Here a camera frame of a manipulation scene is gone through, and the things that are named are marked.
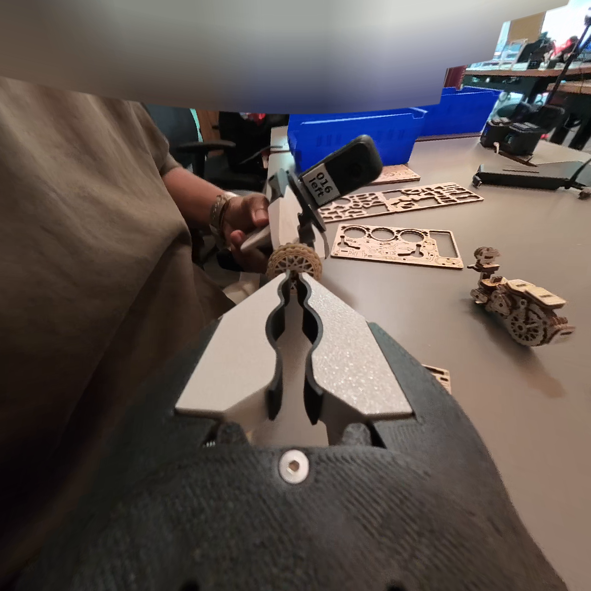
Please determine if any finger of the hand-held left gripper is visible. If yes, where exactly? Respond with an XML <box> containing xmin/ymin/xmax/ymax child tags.
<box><xmin>300</xmin><ymin>215</ymin><xmax>331</xmax><ymax>259</ymax></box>
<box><xmin>272</xmin><ymin>182</ymin><xmax>304</xmax><ymax>254</ymax></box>

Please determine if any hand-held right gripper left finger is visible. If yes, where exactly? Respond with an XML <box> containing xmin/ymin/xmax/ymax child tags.
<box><xmin>175</xmin><ymin>271</ymin><xmax>296</xmax><ymax>445</ymax></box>

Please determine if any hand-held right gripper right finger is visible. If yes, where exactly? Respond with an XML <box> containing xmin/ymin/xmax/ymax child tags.
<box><xmin>297</xmin><ymin>275</ymin><xmax>414</xmax><ymax>446</ymax></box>

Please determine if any wooden spoked wheel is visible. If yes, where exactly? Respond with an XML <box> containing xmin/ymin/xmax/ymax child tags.
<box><xmin>267</xmin><ymin>243</ymin><xmax>323</xmax><ymax>281</ymax></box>

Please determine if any person's left forearm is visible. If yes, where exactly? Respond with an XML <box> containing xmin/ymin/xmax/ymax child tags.
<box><xmin>162</xmin><ymin>165</ymin><xmax>222</xmax><ymax>241</ymax></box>

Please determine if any grey desk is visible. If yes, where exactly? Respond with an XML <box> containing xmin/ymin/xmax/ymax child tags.
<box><xmin>268</xmin><ymin>125</ymin><xmax>591</xmax><ymax>591</ymax></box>

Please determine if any person's left hand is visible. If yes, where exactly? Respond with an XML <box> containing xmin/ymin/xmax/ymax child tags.
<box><xmin>222</xmin><ymin>193</ymin><xmax>273</xmax><ymax>273</ymax></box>

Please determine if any blue plastic bin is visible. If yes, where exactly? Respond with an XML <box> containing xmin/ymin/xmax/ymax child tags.
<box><xmin>418</xmin><ymin>85</ymin><xmax>501</xmax><ymax>139</ymax></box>
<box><xmin>287</xmin><ymin>107</ymin><xmax>428</xmax><ymax>172</ymax></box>

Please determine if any wooden sheet with round holes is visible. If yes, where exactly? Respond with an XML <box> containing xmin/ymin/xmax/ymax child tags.
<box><xmin>331</xmin><ymin>223</ymin><xmax>464</xmax><ymax>271</ymax></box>

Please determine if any small wooden part sheet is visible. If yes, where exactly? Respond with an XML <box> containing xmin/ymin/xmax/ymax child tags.
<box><xmin>369</xmin><ymin>164</ymin><xmax>422</xmax><ymax>185</ymax></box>

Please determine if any flat wooden grid part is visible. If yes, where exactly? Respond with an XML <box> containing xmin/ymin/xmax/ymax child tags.
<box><xmin>422</xmin><ymin>364</ymin><xmax>452</xmax><ymax>395</ymax></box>

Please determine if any black office chair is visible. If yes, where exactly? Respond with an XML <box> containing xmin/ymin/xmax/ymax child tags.
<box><xmin>173</xmin><ymin>108</ymin><xmax>289</xmax><ymax>185</ymax></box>

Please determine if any wooden sheet with many cutouts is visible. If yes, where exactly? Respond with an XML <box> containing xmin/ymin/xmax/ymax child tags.
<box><xmin>318</xmin><ymin>182</ymin><xmax>484</xmax><ymax>224</ymax></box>

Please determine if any black electronic box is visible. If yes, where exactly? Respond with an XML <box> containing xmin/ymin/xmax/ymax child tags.
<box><xmin>480</xmin><ymin>118</ymin><xmax>541</xmax><ymax>155</ymax></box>

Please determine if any thin wooden strip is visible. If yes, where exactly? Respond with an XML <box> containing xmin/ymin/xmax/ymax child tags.
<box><xmin>495</xmin><ymin>143</ymin><xmax>537</xmax><ymax>167</ymax></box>

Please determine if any wooden motorcycle model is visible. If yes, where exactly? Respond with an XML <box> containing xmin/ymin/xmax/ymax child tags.
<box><xmin>467</xmin><ymin>246</ymin><xmax>576</xmax><ymax>348</ymax></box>

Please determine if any black folded stand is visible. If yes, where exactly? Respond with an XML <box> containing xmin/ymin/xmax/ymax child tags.
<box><xmin>473</xmin><ymin>161</ymin><xmax>587</xmax><ymax>191</ymax></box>

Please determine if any wooden workbench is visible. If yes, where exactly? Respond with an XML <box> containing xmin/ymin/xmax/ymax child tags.
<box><xmin>464</xmin><ymin>65</ymin><xmax>591</xmax><ymax>93</ymax></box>

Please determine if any black tripod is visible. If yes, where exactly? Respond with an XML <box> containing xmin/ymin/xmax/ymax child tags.
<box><xmin>549</xmin><ymin>14</ymin><xmax>591</xmax><ymax>116</ymax></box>

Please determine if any metal bracelet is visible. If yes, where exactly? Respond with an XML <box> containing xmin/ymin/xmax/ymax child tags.
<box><xmin>209</xmin><ymin>191</ymin><xmax>238</xmax><ymax>241</ymax></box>

